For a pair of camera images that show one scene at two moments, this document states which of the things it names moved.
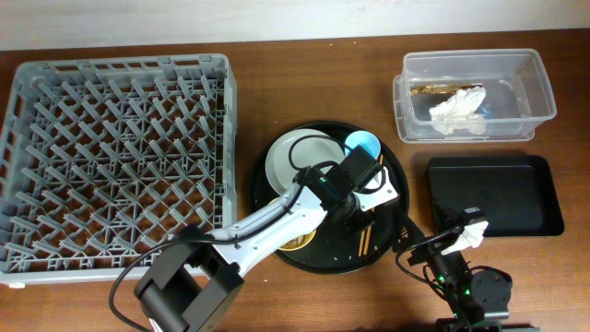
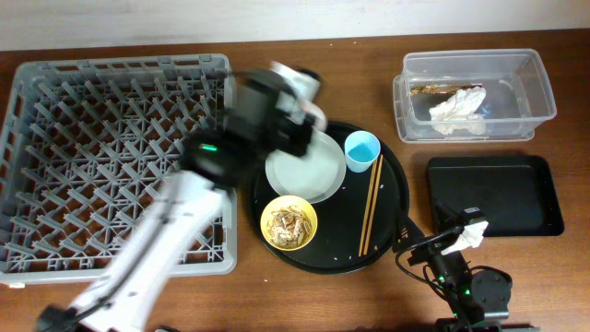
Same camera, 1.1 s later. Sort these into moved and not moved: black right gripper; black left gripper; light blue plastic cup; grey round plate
Moved: black left gripper
Not moved: grey round plate; light blue plastic cup; black right gripper
